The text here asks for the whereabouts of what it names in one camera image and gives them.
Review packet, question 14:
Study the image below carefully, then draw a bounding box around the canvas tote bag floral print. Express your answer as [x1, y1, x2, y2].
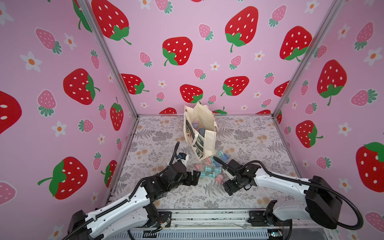
[183, 103, 218, 161]

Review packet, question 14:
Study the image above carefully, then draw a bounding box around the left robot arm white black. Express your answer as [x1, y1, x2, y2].
[64, 161, 201, 240]

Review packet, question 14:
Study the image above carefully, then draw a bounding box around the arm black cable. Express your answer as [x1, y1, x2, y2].
[61, 140, 181, 240]
[212, 155, 364, 231]

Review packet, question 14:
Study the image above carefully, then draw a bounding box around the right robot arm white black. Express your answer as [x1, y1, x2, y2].
[223, 160, 342, 230]

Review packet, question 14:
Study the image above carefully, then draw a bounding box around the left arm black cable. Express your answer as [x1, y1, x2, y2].
[61, 140, 181, 240]

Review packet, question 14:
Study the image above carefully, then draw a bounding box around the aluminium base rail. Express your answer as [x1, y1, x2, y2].
[83, 208, 340, 240]

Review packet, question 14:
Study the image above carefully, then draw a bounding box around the aluminium corner frame post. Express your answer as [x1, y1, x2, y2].
[272, 0, 345, 120]

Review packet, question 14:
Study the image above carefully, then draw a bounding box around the pink hourglass lower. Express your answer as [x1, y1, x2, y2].
[215, 175, 224, 184]

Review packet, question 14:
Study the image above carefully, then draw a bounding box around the teal hourglass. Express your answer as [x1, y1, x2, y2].
[200, 172, 216, 179]

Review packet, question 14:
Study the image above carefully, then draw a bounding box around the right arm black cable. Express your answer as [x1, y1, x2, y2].
[212, 155, 364, 231]

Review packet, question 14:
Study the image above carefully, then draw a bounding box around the left aluminium corner post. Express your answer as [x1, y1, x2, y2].
[79, 0, 139, 120]

